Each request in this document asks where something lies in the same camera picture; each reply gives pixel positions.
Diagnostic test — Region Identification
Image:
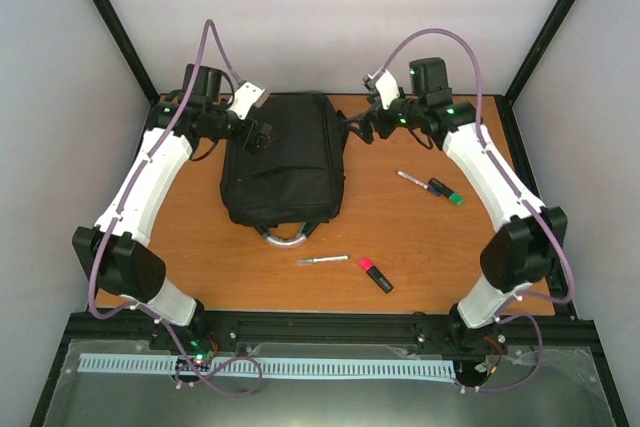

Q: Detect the purple cable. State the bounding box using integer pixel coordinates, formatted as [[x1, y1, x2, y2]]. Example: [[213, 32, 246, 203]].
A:
[[87, 19, 264, 396], [369, 28, 576, 393]]

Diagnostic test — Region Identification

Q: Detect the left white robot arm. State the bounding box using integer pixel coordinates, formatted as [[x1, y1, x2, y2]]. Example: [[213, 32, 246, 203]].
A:
[[72, 65, 270, 350]]

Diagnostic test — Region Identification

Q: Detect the silver pen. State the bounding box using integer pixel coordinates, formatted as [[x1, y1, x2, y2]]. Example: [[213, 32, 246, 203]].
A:
[[296, 254, 351, 265]]

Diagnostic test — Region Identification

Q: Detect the light blue cable duct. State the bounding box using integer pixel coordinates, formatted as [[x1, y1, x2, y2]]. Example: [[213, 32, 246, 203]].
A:
[[77, 353, 455, 383]]

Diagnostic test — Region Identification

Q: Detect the left black corner post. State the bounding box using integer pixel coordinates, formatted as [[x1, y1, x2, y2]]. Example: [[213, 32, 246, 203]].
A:
[[91, 0, 159, 105]]

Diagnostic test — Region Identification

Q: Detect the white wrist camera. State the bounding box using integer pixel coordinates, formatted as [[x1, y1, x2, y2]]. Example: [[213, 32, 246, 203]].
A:
[[363, 68, 400, 110], [228, 82, 269, 120]]

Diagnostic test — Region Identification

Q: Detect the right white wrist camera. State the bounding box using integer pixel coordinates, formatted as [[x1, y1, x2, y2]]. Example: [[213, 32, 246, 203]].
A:
[[363, 68, 400, 110]]

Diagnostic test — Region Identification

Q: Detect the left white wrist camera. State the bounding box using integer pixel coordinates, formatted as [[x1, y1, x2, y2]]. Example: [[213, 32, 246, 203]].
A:
[[228, 82, 269, 120]]

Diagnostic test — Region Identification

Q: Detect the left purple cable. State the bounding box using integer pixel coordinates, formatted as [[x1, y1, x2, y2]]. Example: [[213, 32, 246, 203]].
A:
[[87, 19, 264, 396]]

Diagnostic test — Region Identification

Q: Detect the black student bag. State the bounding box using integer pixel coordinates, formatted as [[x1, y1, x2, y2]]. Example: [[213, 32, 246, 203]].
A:
[[219, 92, 348, 248]]

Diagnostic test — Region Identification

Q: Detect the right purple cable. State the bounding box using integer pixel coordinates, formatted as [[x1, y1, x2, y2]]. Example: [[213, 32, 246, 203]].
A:
[[369, 28, 576, 393]]

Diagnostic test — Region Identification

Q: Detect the pink black highlighter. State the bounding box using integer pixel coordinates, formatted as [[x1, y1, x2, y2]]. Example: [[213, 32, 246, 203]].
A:
[[358, 257, 394, 294]]

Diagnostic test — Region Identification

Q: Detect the blue white pen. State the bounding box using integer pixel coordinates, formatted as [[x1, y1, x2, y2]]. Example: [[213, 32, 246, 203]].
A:
[[396, 170, 442, 196]]

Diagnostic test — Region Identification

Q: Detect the black aluminium frame rail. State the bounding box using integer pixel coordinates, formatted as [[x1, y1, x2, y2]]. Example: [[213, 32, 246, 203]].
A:
[[64, 310, 599, 348]]

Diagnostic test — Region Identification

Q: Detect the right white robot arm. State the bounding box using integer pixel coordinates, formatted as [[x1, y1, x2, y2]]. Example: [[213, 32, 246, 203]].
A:
[[349, 58, 567, 351]]

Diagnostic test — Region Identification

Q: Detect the green black marker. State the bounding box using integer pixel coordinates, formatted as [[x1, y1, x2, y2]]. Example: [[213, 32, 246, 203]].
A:
[[428, 178, 464, 205]]

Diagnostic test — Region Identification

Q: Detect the right black corner post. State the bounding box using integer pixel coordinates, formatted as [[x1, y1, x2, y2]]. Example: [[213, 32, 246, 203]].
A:
[[504, 0, 577, 108]]

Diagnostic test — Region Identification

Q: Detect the black corner post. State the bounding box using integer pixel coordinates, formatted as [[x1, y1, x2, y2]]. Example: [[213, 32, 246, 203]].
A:
[[91, 0, 159, 105], [504, 0, 577, 108]]

